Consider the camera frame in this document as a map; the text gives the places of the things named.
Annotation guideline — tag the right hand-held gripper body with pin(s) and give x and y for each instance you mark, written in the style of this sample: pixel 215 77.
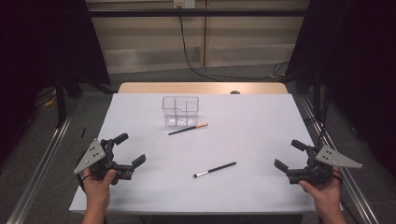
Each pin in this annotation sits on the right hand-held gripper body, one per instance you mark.
pixel 333 158

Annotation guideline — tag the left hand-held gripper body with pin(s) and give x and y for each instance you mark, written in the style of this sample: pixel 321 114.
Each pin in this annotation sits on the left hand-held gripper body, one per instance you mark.
pixel 91 155

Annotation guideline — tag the clear plastic organizer box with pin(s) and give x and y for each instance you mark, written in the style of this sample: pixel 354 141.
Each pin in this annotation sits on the clear plastic organizer box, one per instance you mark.
pixel 180 109

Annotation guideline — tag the person's right hand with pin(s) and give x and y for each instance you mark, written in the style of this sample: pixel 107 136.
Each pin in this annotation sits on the person's right hand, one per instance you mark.
pixel 327 194

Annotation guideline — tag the person's left hand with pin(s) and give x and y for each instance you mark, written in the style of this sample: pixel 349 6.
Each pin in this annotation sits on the person's left hand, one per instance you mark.
pixel 97 193

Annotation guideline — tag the small black floor item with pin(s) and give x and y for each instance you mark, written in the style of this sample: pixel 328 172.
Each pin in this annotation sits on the small black floor item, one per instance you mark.
pixel 83 132

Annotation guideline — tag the black metal stand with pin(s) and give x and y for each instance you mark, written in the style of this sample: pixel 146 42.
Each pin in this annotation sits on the black metal stand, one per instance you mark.
pixel 60 102

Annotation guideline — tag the white table sheet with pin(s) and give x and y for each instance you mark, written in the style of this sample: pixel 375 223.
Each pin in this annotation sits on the white table sheet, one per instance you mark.
pixel 218 146

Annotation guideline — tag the black curtain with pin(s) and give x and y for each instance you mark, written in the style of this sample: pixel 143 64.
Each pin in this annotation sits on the black curtain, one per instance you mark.
pixel 37 46
pixel 358 62

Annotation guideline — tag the black horizontal bar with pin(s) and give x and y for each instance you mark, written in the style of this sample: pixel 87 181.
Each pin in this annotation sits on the black horizontal bar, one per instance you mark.
pixel 199 12

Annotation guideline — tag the metal floor rail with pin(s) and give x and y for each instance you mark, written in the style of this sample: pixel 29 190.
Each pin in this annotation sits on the metal floor rail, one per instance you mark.
pixel 355 193
pixel 40 161

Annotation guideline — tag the white wall socket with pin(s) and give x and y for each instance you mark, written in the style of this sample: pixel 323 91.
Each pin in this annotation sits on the white wall socket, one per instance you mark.
pixel 184 3

